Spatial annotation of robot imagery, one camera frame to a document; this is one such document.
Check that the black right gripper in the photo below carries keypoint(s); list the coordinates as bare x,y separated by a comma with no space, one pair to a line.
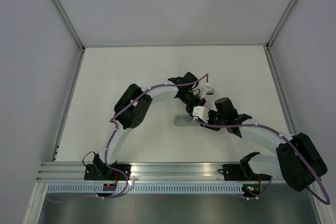
210,114

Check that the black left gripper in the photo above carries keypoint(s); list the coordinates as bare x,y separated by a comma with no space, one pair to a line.
199,101

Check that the grey cloth napkin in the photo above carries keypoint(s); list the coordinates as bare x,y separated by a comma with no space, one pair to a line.
185,121

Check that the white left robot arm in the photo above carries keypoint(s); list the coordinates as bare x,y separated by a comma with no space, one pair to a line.
132,107

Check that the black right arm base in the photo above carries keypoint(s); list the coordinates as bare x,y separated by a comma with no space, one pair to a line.
240,173

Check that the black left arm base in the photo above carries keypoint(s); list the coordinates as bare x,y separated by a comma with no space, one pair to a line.
93,174

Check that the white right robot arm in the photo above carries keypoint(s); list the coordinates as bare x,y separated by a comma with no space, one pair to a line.
295,160

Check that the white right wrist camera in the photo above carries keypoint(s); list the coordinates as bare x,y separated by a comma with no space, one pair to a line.
200,113

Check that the white slotted cable duct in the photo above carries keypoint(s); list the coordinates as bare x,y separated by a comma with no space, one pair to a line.
146,188

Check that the aluminium left frame post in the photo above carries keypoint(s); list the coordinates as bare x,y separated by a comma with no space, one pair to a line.
68,24

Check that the aluminium frame post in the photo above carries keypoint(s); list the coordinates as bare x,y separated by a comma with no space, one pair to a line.
284,16
68,24

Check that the aluminium front rail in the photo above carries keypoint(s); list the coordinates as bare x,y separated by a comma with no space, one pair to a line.
208,172

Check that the aluminium right frame post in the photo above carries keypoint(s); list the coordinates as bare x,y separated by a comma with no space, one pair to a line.
284,16

